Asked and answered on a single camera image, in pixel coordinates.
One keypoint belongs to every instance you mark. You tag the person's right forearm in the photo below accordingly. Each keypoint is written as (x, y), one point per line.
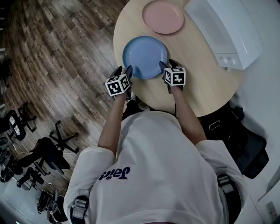
(188, 118)

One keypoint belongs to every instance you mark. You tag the blue plate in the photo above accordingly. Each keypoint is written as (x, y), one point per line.
(144, 55)

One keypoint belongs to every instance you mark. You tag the white appliance housing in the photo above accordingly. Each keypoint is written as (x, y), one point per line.
(227, 28)

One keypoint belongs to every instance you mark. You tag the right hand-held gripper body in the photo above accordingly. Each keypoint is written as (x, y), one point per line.
(176, 77)

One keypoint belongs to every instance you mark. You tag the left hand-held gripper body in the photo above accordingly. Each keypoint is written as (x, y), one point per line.
(117, 86)

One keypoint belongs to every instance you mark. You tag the black office chair star base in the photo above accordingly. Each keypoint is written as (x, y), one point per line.
(50, 153)

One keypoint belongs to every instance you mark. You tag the person's left forearm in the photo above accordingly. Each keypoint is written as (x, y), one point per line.
(112, 127)

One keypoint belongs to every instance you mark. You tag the pink plate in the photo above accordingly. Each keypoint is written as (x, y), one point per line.
(163, 16)

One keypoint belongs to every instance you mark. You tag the black mesh office chair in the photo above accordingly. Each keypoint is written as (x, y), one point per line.
(240, 140)

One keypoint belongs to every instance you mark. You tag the person's white t-shirt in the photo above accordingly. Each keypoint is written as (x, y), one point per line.
(157, 170)

